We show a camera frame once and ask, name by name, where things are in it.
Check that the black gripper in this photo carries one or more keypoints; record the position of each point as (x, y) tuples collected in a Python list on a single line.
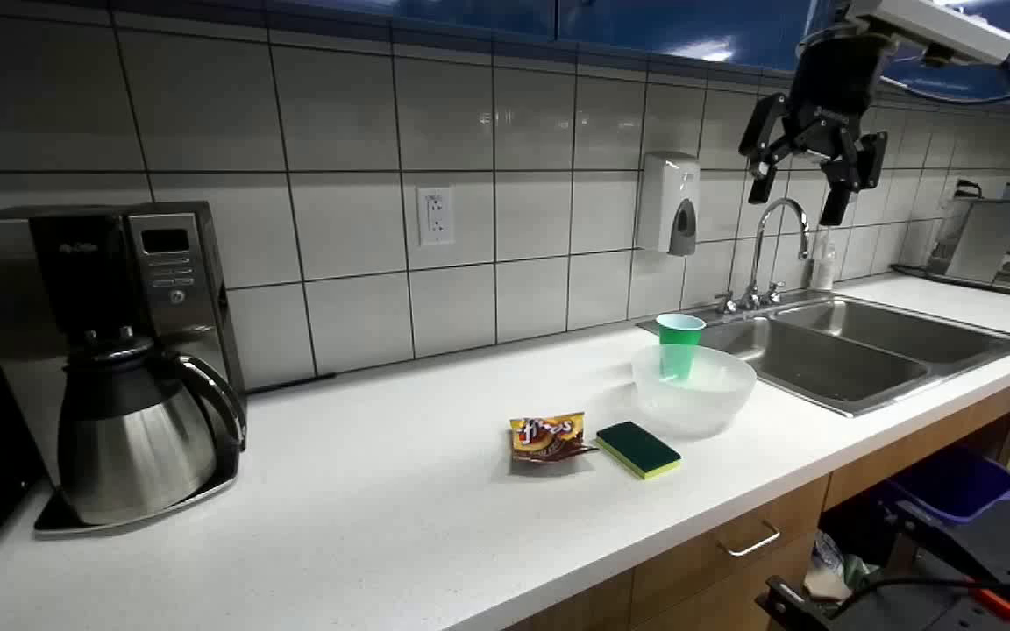
[(835, 83)]

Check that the yellow snack packet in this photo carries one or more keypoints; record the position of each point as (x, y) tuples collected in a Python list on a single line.
[(548, 435)]

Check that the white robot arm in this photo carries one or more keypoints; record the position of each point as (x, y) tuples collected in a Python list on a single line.
[(938, 25)]

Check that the white translucent bowl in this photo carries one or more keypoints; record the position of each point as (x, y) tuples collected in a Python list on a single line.
[(690, 395)]

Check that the chrome sink faucet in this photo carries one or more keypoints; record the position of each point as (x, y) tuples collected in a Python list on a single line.
[(776, 250)]

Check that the clear soap bottle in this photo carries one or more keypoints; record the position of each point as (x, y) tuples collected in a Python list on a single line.
[(828, 263)]

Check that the stainless steel double sink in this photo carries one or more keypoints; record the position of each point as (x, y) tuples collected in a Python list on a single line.
[(867, 350)]

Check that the steel espresso machine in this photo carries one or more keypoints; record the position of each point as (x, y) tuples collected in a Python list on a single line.
[(994, 244)]

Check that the green plastic cup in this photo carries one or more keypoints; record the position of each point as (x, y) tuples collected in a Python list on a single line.
[(676, 340)]

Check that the blue upper cabinet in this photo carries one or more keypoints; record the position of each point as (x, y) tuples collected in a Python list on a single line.
[(596, 22)]

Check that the green and yellow sponge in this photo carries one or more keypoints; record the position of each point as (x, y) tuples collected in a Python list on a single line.
[(640, 449)]

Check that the blue plastic bin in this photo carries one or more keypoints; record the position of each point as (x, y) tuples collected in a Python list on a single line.
[(950, 486)]

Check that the black equipment cart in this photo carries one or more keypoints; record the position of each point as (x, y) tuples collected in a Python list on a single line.
[(998, 555)]

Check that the steel coffee maker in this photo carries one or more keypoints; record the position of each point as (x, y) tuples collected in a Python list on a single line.
[(136, 263)]

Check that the steel coffee carafe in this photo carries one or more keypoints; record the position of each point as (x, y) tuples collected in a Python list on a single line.
[(141, 434)]

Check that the white wall soap dispenser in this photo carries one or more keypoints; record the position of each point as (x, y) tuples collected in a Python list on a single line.
[(668, 205)]

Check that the white wall outlet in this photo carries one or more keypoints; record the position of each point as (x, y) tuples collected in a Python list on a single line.
[(434, 216)]

